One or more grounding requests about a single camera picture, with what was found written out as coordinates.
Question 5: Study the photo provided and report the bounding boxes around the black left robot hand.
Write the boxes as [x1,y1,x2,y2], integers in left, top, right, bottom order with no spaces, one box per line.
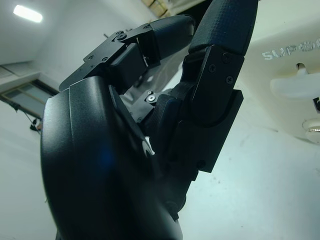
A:
[39,0,260,240]

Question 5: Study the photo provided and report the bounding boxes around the translucent white toaster lever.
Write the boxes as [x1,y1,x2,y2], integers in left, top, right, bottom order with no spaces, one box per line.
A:
[269,63,320,101]

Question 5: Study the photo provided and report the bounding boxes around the silver toaster dial knob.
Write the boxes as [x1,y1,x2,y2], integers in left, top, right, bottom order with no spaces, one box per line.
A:
[301,119,320,144]

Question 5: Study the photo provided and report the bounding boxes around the cream white toaster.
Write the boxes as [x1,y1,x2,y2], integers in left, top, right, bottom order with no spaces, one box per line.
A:
[234,0,320,145]

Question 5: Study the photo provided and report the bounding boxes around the wood framed window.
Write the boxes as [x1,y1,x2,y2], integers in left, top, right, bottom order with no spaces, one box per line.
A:
[0,77,59,118]

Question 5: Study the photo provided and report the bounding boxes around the rectangular ceiling light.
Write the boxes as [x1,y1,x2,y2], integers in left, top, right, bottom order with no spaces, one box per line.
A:
[12,4,43,24]

